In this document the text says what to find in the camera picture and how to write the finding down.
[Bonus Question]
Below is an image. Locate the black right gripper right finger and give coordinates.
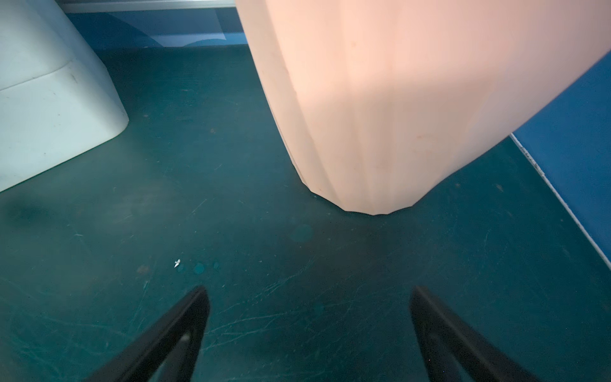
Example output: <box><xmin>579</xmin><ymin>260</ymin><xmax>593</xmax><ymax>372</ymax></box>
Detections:
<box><xmin>410</xmin><ymin>286</ymin><xmax>539</xmax><ymax>381</ymax></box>

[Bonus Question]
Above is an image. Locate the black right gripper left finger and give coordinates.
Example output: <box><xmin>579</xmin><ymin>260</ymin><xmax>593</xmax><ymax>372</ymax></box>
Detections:
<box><xmin>87</xmin><ymin>286</ymin><xmax>210</xmax><ymax>381</ymax></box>

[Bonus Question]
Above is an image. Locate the white drawer cabinet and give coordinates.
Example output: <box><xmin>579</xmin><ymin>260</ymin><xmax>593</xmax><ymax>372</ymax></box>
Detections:
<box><xmin>1</xmin><ymin>1</ymin><xmax>129</xmax><ymax>190</ymax></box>

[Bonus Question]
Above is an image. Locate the terracotta flower pot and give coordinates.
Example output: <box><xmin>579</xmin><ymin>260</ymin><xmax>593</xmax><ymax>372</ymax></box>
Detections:
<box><xmin>235</xmin><ymin>1</ymin><xmax>610</xmax><ymax>215</ymax></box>

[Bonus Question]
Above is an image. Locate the aluminium back frame rail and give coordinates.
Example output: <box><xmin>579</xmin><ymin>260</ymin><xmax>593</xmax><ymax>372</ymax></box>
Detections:
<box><xmin>57</xmin><ymin>0</ymin><xmax>235</xmax><ymax>14</ymax></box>

